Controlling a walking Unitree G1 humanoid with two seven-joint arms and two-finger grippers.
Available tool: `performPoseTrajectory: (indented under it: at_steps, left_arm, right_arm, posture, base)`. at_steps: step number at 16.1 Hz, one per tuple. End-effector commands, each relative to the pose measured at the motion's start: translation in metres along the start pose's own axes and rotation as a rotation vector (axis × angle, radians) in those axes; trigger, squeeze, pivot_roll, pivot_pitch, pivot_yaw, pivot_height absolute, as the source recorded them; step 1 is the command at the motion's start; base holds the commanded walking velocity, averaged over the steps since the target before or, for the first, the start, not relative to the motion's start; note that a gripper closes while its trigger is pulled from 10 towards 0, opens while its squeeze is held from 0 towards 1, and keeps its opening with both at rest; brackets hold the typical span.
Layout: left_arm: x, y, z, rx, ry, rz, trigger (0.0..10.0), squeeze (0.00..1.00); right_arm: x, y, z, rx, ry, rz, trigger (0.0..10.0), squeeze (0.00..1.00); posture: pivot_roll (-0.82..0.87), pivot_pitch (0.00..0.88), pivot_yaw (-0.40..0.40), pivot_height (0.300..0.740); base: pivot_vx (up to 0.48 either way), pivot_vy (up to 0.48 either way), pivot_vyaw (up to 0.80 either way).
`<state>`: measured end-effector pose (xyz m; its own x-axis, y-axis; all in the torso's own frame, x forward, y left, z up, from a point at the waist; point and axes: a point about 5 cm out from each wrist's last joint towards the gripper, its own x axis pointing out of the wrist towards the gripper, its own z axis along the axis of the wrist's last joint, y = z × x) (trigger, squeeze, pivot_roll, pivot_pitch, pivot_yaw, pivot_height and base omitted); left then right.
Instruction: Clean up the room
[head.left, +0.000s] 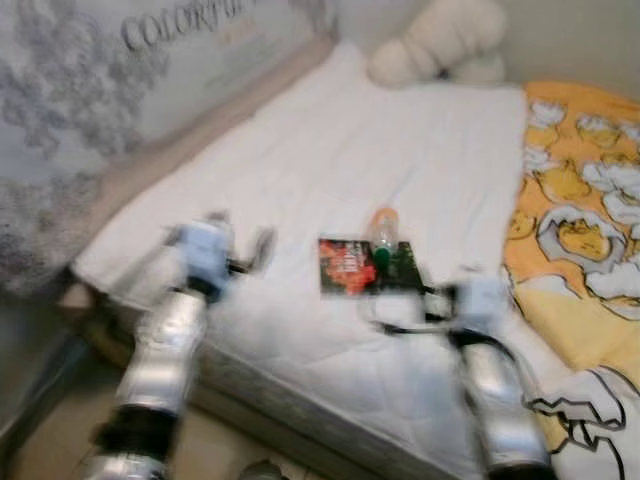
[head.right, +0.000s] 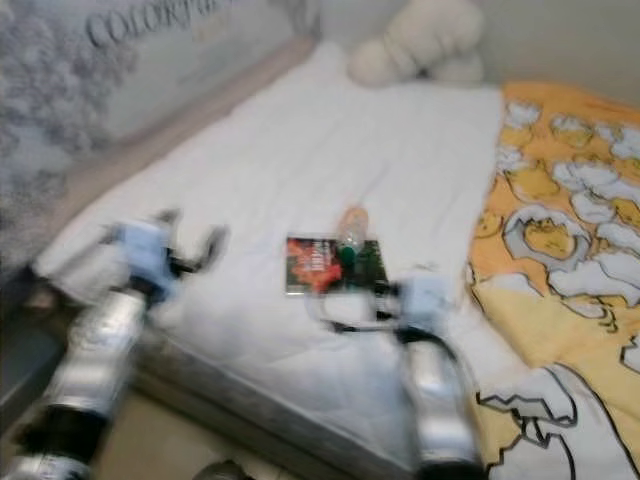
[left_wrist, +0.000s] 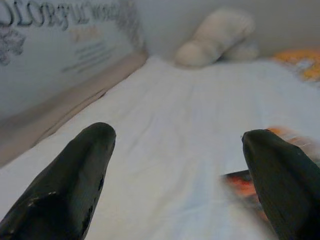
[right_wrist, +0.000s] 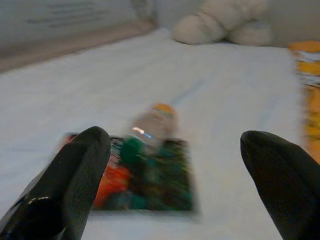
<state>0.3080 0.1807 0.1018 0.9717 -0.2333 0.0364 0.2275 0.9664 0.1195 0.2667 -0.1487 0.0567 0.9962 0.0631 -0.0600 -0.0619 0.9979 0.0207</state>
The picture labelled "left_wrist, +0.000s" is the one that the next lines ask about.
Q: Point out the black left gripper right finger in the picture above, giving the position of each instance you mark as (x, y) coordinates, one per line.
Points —
(285, 190)

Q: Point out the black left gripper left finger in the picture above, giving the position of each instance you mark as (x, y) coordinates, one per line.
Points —
(65, 190)

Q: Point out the dark manga book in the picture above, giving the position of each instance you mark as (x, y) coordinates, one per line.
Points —
(237, 186)

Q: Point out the white quilted bed mattress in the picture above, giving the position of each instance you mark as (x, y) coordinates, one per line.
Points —
(162, 125)

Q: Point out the orange egg-print blanket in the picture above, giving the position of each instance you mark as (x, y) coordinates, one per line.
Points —
(305, 65)

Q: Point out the cream plush toy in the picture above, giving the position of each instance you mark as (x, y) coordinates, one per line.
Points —
(215, 35)

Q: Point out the beige bed frame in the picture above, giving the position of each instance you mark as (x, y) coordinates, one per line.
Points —
(75, 91)

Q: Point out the white printed wall panel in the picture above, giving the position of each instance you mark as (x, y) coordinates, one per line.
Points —
(50, 62)

